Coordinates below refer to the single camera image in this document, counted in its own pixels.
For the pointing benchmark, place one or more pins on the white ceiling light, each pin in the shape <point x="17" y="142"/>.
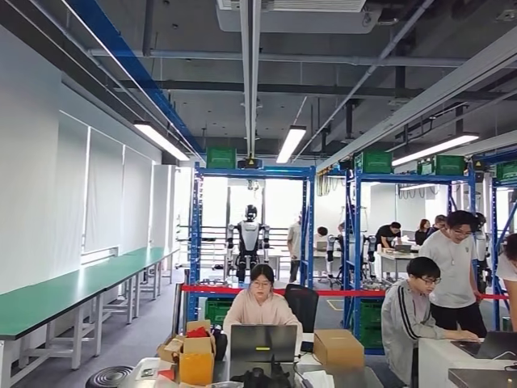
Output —
<point x="436" y="149"/>
<point x="161" y="140"/>
<point x="291" y="143"/>

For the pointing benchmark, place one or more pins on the long green workbench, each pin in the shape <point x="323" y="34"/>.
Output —
<point x="60" y="289"/>

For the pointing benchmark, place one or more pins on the black white humanoid robot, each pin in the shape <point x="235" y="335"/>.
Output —
<point x="482" y="251"/>
<point x="330" y="251"/>
<point x="248" y="235"/>

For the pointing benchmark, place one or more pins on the black bag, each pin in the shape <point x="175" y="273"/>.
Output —
<point x="258" y="379"/>

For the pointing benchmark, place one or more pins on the small black device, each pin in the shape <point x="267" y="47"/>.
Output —
<point x="307" y="347"/>

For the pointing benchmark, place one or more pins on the dark stanchion post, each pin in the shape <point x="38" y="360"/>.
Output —
<point x="176" y="310"/>

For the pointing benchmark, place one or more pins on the small green plastic crate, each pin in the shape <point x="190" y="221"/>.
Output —
<point x="426" y="167"/>

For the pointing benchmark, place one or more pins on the red barrier belt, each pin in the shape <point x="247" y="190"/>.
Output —
<point x="343" y="293"/>

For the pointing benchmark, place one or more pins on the red cloth item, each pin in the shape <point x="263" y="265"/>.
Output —
<point x="196" y="332"/>

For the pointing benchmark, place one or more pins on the black hoist box yellow label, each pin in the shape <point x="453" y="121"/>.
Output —
<point x="250" y="163"/>

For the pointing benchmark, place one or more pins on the white table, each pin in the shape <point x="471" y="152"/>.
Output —
<point x="395" y="265"/>

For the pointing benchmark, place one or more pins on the dark desk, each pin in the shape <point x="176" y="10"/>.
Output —
<point x="351" y="377"/>

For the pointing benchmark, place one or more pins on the blue steel shelf rack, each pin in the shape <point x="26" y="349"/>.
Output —
<point x="494" y="257"/>
<point x="195" y="241"/>
<point x="357" y="257"/>

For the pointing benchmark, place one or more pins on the grey overhead rail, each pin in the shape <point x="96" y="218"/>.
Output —
<point x="246" y="53"/>
<point x="444" y="92"/>

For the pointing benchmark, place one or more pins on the brown open cardboard box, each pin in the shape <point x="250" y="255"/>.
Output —
<point x="170" y="351"/>

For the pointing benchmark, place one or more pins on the blue overhead beam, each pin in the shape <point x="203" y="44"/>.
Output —
<point x="123" y="48"/>

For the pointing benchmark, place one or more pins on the person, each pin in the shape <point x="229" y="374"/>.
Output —
<point x="294" y="241"/>
<point x="436" y="222"/>
<point x="258" y="316"/>
<point x="404" y="321"/>
<point x="452" y="268"/>
<point x="509" y="268"/>
<point x="422" y="235"/>
<point x="386" y="235"/>
<point x="321" y="238"/>

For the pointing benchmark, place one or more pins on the white roller blind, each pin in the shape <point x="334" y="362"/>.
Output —
<point x="72" y="187"/>
<point x="105" y="193"/>
<point x="137" y="198"/>

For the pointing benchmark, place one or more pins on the black ribbed round disc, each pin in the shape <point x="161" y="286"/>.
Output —
<point x="109" y="377"/>

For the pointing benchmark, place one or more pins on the yellow open cardboard box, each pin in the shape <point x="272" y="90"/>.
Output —
<point x="196" y="367"/>

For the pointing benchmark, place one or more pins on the black office chair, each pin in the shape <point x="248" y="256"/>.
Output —
<point x="303" y="305"/>

